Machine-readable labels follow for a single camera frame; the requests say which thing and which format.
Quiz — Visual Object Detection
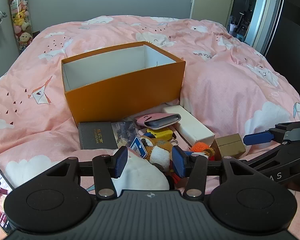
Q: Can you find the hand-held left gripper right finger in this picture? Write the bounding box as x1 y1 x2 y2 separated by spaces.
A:
171 145 258 198

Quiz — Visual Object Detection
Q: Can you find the dark wardrobe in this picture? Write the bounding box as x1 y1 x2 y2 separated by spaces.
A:
251 0 300 64

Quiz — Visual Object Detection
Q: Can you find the gold cardboard box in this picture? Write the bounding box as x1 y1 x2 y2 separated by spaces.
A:
212 133 247 160

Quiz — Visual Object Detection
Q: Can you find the orange cardboard box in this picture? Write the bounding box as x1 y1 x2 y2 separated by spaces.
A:
61 41 186 125

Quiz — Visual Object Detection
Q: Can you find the white long box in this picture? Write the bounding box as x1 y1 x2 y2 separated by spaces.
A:
162 105 215 147

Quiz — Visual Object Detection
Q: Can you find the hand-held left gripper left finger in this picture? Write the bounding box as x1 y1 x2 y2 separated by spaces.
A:
44 145 129 198

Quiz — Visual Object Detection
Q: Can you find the orange crocheted toy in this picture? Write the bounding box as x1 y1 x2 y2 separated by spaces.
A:
189 142 215 161

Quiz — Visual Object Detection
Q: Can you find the grey door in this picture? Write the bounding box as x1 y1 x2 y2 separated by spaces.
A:
190 0 238 27

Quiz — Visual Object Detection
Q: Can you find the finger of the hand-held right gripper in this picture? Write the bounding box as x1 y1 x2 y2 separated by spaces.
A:
275 121 300 137
243 127 288 146

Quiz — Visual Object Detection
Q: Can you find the brown plush toy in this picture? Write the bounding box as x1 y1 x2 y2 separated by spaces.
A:
140 136 174 173

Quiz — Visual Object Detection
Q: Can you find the blue and white tag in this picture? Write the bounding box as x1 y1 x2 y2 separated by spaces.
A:
129 135 148 158

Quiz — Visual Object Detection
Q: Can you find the printed picture card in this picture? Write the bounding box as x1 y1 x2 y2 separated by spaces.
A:
111 121 138 147

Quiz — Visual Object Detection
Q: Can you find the yellow toy figure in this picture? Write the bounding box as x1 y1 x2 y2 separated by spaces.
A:
146 127 174 142

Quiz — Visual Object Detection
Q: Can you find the clear tube of plush toys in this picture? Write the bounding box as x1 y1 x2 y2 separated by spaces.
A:
6 0 33 53

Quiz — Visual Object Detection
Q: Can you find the pink card wallet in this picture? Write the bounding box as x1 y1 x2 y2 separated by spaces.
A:
136 113 182 130

